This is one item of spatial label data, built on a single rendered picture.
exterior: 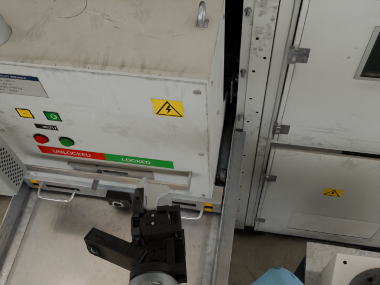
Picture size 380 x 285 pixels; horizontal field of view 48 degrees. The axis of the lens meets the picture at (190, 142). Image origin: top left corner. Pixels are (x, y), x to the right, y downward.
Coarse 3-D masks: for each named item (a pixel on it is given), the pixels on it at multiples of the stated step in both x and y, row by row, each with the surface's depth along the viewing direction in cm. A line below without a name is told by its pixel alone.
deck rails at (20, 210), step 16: (224, 144) 125; (224, 160) 122; (32, 192) 120; (224, 192) 110; (16, 208) 115; (32, 208) 118; (224, 208) 115; (16, 224) 115; (0, 240) 109; (16, 240) 113; (208, 240) 110; (0, 256) 110; (208, 256) 108; (0, 272) 109; (208, 272) 106
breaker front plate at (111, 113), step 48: (0, 96) 83; (48, 96) 80; (96, 96) 77; (144, 96) 75; (192, 96) 72; (48, 144) 97; (96, 144) 93; (144, 144) 90; (192, 144) 86; (192, 192) 107
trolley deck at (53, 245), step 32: (64, 192) 120; (32, 224) 116; (64, 224) 115; (96, 224) 115; (128, 224) 114; (192, 224) 113; (224, 224) 113; (32, 256) 111; (64, 256) 111; (96, 256) 110; (192, 256) 109; (224, 256) 108
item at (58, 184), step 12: (24, 180) 116; (48, 180) 113; (60, 180) 113; (72, 180) 113; (72, 192) 117; (84, 192) 116; (96, 192) 114; (132, 192) 110; (216, 192) 109; (180, 204) 112; (192, 204) 111; (216, 204) 108
